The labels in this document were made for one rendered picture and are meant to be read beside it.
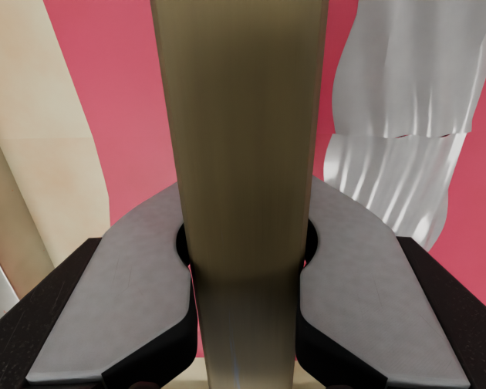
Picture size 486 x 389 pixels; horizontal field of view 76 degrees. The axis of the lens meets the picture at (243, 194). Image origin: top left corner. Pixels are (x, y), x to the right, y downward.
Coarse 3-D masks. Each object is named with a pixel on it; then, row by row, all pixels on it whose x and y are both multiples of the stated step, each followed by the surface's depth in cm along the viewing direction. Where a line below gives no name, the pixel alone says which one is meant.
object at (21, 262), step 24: (0, 168) 18; (0, 192) 18; (0, 216) 18; (24, 216) 19; (0, 240) 18; (24, 240) 19; (0, 264) 18; (24, 264) 19; (48, 264) 22; (0, 288) 18; (24, 288) 19; (0, 312) 20
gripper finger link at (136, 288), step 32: (160, 192) 10; (128, 224) 9; (160, 224) 9; (96, 256) 8; (128, 256) 8; (160, 256) 8; (96, 288) 7; (128, 288) 7; (160, 288) 7; (192, 288) 7; (64, 320) 6; (96, 320) 6; (128, 320) 6; (160, 320) 6; (192, 320) 7; (64, 352) 6; (96, 352) 6; (128, 352) 6; (160, 352) 6; (192, 352) 7; (32, 384) 5; (128, 384) 6; (160, 384) 6
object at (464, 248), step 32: (128, 160) 18; (160, 160) 18; (320, 160) 17; (480, 160) 17; (128, 192) 19; (448, 192) 18; (480, 192) 18; (448, 224) 19; (480, 224) 19; (448, 256) 21; (480, 256) 20; (480, 288) 22
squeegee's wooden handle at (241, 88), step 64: (192, 0) 5; (256, 0) 5; (320, 0) 5; (192, 64) 5; (256, 64) 5; (320, 64) 6; (192, 128) 6; (256, 128) 6; (192, 192) 7; (256, 192) 6; (192, 256) 8; (256, 256) 7; (256, 320) 8; (256, 384) 10
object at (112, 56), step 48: (48, 0) 14; (96, 0) 14; (144, 0) 14; (336, 0) 14; (96, 48) 15; (144, 48) 15; (336, 48) 14; (96, 96) 16; (144, 96) 16; (480, 96) 15
